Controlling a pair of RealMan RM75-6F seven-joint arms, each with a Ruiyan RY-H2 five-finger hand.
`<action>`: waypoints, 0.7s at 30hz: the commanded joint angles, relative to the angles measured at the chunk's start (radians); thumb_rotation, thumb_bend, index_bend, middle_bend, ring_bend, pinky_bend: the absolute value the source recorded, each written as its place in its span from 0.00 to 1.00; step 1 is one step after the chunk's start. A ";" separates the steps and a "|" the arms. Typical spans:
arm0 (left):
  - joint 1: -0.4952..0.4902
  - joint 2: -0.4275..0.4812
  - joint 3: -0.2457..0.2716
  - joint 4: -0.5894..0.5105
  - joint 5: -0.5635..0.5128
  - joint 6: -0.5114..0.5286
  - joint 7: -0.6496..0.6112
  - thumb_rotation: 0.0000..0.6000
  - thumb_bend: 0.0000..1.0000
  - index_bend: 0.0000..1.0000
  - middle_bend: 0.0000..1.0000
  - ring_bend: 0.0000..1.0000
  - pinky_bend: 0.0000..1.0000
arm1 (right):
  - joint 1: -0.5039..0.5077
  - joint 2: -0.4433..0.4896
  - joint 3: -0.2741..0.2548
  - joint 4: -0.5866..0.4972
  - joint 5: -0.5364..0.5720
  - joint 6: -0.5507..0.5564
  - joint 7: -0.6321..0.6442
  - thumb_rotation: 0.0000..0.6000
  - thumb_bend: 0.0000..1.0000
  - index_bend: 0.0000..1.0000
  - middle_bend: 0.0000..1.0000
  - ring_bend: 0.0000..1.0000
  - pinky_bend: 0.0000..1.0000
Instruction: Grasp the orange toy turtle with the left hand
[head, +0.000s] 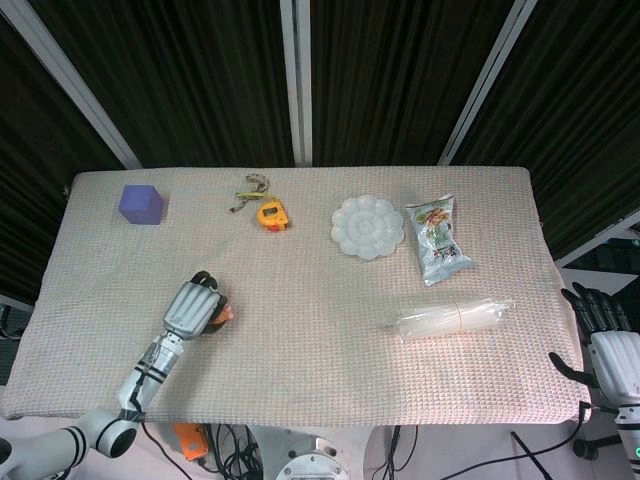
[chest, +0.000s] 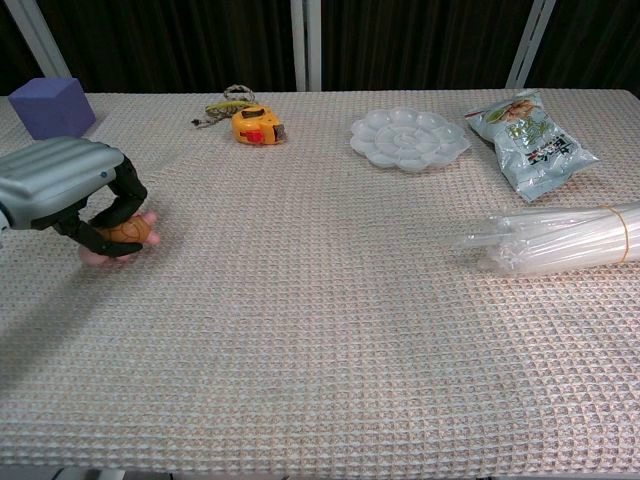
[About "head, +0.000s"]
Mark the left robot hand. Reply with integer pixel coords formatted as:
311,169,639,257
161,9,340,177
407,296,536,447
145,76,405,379
160,270,232,342

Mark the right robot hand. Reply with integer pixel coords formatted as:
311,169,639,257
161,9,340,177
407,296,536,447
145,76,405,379
548,282,640,412

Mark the small orange turtle toy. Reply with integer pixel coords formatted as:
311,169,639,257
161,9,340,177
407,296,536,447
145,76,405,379
212,304,236,332

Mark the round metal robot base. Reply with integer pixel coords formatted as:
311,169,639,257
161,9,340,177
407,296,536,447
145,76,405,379
275,434,357,480

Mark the table with beige knit cloth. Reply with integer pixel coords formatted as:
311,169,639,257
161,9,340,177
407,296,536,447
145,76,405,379
0,166,594,426

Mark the white flower-shaped palette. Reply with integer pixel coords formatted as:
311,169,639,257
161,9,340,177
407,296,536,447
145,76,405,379
331,194,405,262

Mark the purple cube block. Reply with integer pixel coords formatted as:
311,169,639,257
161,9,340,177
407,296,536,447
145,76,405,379
118,184,170,226

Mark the yellow tape measure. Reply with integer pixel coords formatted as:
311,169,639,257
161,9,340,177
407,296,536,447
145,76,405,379
228,173,292,233

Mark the orange handheld device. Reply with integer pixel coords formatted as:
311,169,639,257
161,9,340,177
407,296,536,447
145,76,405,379
172,423,208,462

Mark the clear plastic straw bundle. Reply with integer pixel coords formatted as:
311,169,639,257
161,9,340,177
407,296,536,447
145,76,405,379
382,297,516,344

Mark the green snack packet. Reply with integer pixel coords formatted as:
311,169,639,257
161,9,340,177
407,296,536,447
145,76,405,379
405,194,476,287

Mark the black curtain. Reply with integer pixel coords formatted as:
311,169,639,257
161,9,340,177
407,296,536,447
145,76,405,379
0,0,640,306

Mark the black cable bundle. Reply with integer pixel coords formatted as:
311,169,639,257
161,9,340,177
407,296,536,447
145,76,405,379
198,423,271,480

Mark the white aluminium frame post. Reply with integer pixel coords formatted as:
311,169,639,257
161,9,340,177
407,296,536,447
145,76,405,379
435,0,532,166
0,0,143,170
279,0,314,168

